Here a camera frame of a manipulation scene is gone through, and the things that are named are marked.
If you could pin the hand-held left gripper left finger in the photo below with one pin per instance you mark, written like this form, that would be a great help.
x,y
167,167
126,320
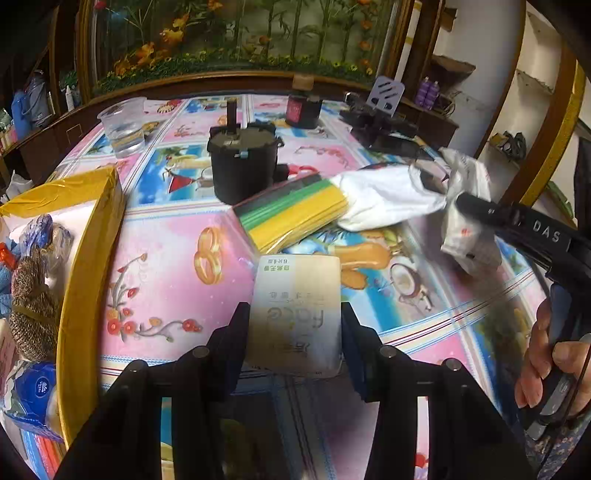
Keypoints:
x,y
233,341

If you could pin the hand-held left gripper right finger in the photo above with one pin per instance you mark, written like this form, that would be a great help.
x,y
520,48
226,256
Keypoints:
x,y
364,364

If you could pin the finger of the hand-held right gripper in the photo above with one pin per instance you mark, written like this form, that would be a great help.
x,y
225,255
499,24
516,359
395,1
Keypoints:
x,y
531,226

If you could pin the white plastic bag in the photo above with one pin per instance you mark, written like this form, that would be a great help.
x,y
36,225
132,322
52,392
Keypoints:
x,y
466,230

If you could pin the white face towel pack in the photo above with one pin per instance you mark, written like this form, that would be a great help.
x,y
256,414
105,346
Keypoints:
x,y
295,314

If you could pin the coloured sponge pack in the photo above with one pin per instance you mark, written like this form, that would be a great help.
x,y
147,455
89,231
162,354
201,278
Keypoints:
x,y
286,212

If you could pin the white towel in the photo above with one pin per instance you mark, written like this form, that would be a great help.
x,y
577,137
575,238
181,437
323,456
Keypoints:
x,y
388,198

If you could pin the yellow taped cardboard box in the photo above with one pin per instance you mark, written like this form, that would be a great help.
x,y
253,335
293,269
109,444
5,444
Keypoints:
x,y
87,286

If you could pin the brown knit cloth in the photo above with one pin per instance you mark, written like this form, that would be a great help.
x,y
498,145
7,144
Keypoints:
x,y
34,314

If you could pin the blue tissue pack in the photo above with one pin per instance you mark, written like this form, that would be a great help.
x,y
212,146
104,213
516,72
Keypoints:
x,y
32,387

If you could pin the blue and orange cloth pack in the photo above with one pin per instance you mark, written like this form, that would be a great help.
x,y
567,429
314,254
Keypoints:
x,y
41,450

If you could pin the blue and red fluffy cloth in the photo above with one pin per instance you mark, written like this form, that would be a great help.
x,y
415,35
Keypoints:
x,y
5,286

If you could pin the person's right hand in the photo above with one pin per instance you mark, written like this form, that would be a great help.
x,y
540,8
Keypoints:
x,y
535,364

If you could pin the person's dark patterned clothing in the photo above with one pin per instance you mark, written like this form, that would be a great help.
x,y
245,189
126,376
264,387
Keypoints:
x,y
563,457

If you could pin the purple bottle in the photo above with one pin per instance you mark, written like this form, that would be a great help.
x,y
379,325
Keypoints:
x,y
421,92
434,94

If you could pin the black cylindrical container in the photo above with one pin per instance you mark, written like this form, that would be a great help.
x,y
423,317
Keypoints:
x,y
242,170

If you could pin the black device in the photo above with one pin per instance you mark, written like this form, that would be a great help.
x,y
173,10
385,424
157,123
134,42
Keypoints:
x,y
378,127

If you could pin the grey phone stand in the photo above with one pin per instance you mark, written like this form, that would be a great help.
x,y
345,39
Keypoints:
x,y
385,92

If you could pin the clear plastic cup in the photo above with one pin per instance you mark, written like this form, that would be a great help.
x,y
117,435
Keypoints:
x,y
122,134

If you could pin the black jar with red label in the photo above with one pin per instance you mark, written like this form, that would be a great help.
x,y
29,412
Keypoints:
x,y
302,110

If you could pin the white spray bottle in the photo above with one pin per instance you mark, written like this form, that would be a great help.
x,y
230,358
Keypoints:
x,y
69,99

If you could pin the artificial flower display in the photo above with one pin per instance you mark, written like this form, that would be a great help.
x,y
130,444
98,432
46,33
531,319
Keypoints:
x,y
231,32

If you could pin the grey thermos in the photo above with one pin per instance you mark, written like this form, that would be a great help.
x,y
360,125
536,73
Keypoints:
x,y
37,99

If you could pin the blue thermos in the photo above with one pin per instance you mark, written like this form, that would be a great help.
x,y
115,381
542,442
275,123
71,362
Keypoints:
x,y
21,110

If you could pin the brown wall shelf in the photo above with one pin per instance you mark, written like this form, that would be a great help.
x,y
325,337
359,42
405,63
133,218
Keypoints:
x,y
455,67

